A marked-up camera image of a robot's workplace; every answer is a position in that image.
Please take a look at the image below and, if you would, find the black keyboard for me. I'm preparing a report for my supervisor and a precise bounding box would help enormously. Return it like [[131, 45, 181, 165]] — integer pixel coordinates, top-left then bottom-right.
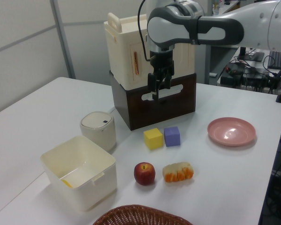
[[267, 50, 281, 70]]

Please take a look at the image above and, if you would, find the peeled orange toy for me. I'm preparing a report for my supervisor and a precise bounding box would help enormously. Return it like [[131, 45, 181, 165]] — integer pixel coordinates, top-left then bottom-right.
[[162, 162, 194, 182]]

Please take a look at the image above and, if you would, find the red apple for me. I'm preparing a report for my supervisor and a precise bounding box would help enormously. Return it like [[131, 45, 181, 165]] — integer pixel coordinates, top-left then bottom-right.
[[133, 162, 156, 186]]

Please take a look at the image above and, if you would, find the brown wicker basket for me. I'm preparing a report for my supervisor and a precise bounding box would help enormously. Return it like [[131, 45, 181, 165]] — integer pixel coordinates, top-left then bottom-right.
[[92, 204, 193, 225]]

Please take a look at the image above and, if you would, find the yellow cube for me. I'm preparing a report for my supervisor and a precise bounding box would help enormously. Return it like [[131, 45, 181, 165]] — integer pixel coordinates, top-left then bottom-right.
[[143, 127, 164, 150]]

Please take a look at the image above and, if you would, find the pink plate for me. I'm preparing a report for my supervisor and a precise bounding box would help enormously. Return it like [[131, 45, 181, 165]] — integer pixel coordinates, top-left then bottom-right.
[[207, 117, 257, 147]]

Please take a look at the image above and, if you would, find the purple cube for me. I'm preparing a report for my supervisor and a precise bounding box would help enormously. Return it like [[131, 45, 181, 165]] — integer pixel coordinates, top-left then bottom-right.
[[163, 126, 181, 148]]

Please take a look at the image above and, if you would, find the dark brown wooden crate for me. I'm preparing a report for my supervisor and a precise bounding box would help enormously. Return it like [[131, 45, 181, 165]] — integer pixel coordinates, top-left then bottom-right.
[[109, 70, 197, 131]]

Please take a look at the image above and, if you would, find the cream cabinet box with handles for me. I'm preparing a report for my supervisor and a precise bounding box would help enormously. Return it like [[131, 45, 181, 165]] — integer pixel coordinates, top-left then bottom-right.
[[104, 13, 195, 90]]

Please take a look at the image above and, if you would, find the small cream lidded trash can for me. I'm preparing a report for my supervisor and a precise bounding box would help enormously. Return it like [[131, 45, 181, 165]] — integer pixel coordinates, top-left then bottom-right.
[[80, 111, 117, 152]]

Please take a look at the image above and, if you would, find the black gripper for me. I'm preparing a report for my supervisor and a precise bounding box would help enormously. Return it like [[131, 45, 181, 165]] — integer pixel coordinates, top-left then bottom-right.
[[147, 48, 175, 101]]

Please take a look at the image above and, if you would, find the black monitor stand base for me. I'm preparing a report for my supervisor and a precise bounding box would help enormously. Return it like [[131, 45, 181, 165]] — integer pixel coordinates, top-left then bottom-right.
[[237, 46, 265, 62]]

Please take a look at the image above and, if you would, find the black electronics with cables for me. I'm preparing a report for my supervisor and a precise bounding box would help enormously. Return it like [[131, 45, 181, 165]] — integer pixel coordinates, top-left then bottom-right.
[[220, 60, 281, 93]]

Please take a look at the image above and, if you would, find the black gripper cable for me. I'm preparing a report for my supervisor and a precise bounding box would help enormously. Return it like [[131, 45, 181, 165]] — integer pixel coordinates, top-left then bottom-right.
[[137, 0, 153, 62]]

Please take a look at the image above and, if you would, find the cream open plastic bin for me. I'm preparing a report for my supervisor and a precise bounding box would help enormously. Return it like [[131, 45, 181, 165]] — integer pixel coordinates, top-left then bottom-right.
[[40, 135, 118, 213]]

